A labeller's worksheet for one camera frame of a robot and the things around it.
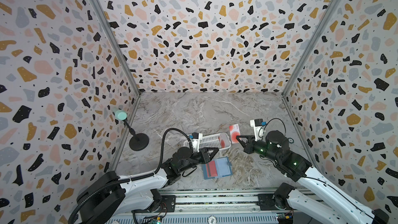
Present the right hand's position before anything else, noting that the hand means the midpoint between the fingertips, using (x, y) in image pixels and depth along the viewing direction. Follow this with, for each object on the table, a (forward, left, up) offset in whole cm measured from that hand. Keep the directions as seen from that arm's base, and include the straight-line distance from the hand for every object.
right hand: (237, 136), depth 69 cm
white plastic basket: (+10, +13, -25) cm, 30 cm away
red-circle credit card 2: (+3, 0, -2) cm, 4 cm away
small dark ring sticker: (+12, -39, -27) cm, 49 cm away
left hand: (-3, +7, -6) cm, 10 cm away
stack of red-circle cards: (+8, +4, -21) cm, 23 cm away
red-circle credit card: (-7, +11, -24) cm, 28 cm away
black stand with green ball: (+8, +55, -23) cm, 60 cm away
